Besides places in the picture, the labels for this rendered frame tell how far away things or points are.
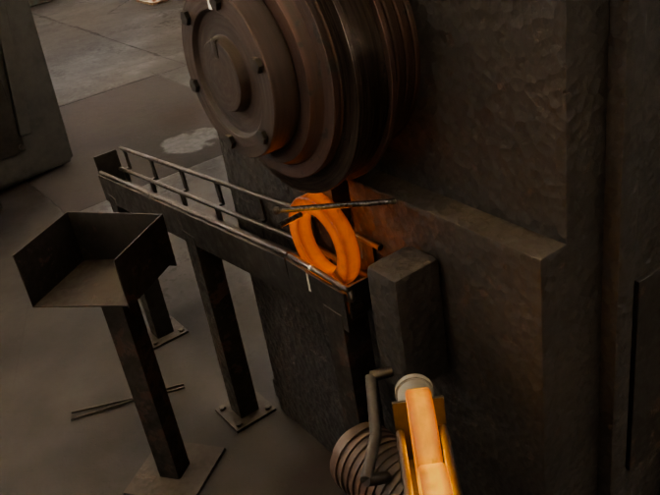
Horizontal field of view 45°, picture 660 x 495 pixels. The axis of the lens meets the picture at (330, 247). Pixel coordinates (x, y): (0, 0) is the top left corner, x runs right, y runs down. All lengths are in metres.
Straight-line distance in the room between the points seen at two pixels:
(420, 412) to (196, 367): 1.57
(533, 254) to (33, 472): 1.64
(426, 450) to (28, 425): 1.73
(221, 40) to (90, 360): 1.66
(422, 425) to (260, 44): 0.58
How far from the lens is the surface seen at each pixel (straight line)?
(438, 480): 0.93
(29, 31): 4.24
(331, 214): 1.42
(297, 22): 1.19
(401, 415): 1.16
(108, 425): 2.44
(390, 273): 1.28
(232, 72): 1.26
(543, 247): 1.18
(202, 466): 2.19
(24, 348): 2.94
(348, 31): 1.15
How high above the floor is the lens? 1.47
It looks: 29 degrees down
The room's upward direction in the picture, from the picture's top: 10 degrees counter-clockwise
